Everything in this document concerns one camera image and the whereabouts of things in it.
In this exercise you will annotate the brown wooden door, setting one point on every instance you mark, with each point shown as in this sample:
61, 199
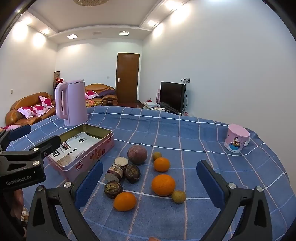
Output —
127, 70

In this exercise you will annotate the pink electric kettle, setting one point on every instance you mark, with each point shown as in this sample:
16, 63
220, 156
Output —
70, 102

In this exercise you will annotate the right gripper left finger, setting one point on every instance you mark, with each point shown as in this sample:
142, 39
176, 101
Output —
86, 182

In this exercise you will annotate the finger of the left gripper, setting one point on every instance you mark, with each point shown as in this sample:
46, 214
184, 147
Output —
48, 146
19, 132

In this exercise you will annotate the brown leather sofa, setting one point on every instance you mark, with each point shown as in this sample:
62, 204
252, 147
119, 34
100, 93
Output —
13, 117
110, 100

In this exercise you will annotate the wall power outlet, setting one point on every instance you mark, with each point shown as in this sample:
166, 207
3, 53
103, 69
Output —
186, 80

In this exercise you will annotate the red white cushion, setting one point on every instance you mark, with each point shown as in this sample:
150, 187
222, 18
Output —
9, 127
35, 111
91, 94
46, 102

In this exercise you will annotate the small longan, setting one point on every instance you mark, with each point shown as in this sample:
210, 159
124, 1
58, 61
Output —
178, 196
156, 155

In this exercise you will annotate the pink box by tv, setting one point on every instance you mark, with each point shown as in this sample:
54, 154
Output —
158, 96

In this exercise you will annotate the large orange tangerine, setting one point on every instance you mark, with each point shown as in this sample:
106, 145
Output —
163, 185

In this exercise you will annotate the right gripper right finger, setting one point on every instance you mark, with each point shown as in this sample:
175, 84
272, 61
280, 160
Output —
214, 184

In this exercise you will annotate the red white cushion near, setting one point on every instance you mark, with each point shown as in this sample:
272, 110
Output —
9, 127

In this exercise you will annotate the round ceiling lamp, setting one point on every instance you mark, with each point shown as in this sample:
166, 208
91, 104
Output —
90, 3

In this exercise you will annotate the pink cookie tin box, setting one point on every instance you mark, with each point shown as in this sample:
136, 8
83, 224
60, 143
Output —
84, 161

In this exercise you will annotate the pink cartoon mug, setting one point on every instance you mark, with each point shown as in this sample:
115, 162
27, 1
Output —
237, 138

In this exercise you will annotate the black television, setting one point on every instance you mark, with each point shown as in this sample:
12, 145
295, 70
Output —
172, 94

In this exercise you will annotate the person left hand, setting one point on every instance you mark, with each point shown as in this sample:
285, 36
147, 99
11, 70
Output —
16, 213

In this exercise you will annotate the purple passion fruit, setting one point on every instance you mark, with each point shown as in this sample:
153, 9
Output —
137, 154

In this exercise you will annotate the brown leather sofa back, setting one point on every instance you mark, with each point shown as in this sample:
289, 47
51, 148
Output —
110, 100

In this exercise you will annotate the blue plaid tablecloth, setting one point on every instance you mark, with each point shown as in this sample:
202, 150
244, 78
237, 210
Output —
184, 141

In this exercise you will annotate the purple blanket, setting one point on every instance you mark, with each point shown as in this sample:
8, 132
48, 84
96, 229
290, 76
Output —
106, 93

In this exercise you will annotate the brown leather sofa left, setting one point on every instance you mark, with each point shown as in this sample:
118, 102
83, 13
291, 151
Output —
13, 117

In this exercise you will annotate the low tv stand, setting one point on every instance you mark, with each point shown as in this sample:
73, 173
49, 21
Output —
159, 107

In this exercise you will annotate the red white cushion back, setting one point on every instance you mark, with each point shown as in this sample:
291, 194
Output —
91, 94

